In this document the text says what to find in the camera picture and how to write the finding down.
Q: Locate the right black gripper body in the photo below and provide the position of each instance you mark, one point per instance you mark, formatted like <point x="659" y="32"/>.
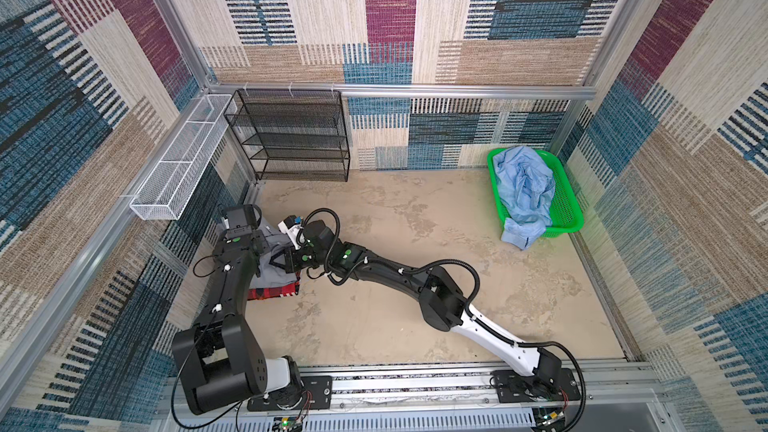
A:
<point x="297" y="260"/>

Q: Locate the grey long sleeve shirt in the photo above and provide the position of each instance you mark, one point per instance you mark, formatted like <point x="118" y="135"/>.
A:
<point x="272" y="273"/>

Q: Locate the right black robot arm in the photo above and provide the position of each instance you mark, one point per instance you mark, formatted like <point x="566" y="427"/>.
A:
<point x="444" y="290"/>

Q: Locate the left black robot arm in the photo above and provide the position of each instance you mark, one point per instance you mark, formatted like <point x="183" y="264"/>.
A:
<point x="220" y="361"/>

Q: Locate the red black plaid folded shirt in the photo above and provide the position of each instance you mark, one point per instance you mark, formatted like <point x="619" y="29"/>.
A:
<point x="258" y="294"/>

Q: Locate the light blue shirt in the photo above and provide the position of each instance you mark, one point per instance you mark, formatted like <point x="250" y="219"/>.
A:
<point x="526" y="189"/>

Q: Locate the green plastic basket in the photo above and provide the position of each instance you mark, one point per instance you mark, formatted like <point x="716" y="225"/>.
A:
<point x="565" y="211"/>

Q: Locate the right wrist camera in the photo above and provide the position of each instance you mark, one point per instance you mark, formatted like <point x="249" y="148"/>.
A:
<point x="292" y="227"/>

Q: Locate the black wire shelf rack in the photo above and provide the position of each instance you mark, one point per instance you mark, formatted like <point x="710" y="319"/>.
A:
<point x="299" y="135"/>

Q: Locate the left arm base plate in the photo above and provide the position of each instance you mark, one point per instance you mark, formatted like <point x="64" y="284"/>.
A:
<point x="314" y="392"/>

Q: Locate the white wire mesh basket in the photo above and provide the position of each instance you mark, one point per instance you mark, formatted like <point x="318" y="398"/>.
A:
<point x="166" y="192"/>

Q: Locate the aluminium front rail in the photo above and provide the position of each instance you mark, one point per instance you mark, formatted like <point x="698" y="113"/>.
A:
<point x="468" y="384"/>

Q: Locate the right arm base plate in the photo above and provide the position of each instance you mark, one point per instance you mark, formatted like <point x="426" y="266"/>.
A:
<point x="512" y="388"/>

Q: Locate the white slotted cable duct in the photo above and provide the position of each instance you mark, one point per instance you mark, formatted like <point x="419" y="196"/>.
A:
<point x="515" y="419"/>

